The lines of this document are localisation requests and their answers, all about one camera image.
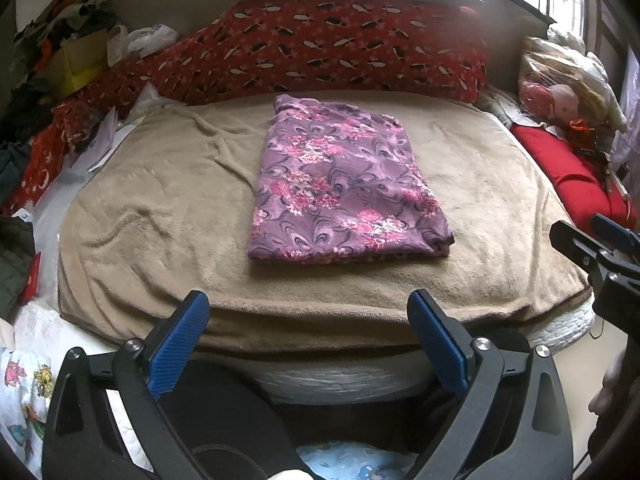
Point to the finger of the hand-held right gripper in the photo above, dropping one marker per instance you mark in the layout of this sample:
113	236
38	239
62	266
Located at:
572	242
612	232

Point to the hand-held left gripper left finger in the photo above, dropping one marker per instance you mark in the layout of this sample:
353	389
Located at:
175	347

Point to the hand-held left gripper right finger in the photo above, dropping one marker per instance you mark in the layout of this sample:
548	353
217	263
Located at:
442	347

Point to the purple floral garment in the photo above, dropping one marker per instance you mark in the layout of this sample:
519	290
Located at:
340	180

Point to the pile of mixed clothes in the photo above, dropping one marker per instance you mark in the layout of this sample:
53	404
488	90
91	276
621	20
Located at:
65	15

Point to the person's right hand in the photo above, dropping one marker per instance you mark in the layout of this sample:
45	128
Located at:
607	385

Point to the red cushion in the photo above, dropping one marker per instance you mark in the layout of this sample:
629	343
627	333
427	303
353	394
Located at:
570	175

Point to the beige fleece blanket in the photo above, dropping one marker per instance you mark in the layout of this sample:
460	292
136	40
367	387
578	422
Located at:
165	220

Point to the light blue printed cloth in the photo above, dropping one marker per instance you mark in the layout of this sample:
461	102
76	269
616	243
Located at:
355	462

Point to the clear bag of toys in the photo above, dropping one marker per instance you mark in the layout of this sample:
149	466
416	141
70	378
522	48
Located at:
560	90

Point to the white cartoon-print cloth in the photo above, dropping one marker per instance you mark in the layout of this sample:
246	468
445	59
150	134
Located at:
22	410

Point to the dark green jacket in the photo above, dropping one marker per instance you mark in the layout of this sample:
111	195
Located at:
12	265

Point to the white papers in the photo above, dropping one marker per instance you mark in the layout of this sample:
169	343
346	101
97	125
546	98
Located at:
100	145

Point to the red star-print cloth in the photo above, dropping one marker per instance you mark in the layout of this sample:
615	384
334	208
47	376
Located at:
42	160

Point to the yellow box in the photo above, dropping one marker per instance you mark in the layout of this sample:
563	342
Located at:
77	67

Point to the white plastic bag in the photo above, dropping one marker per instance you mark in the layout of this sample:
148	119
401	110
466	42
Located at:
147	40

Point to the red patterned bedsheet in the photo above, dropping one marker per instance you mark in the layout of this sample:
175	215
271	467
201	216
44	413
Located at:
325	45

